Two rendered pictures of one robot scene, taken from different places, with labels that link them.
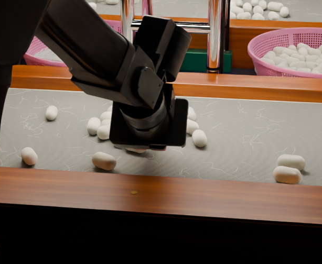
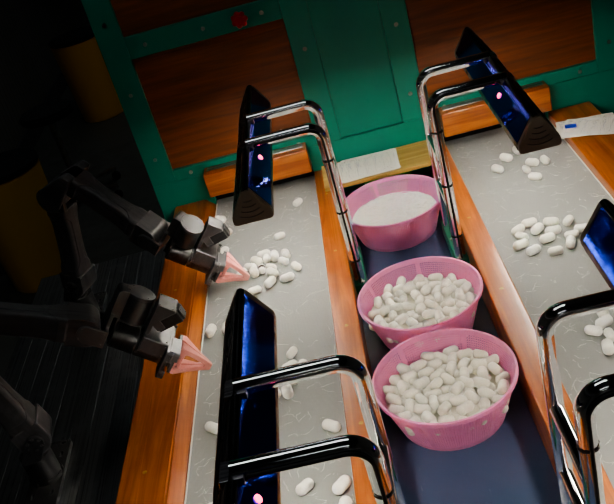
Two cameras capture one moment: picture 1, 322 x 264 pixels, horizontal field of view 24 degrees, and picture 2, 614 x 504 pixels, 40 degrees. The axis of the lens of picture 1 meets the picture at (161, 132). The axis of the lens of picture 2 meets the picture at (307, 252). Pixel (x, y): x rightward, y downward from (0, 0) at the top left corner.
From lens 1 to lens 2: 2.16 m
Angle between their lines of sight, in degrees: 77
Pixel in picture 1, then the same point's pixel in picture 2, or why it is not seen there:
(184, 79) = (332, 256)
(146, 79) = (143, 240)
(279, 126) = (288, 314)
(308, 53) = (455, 292)
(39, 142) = (247, 247)
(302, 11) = (581, 259)
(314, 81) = (346, 305)
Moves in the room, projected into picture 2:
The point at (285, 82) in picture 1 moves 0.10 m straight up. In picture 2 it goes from (340, 294) to (329, 256)
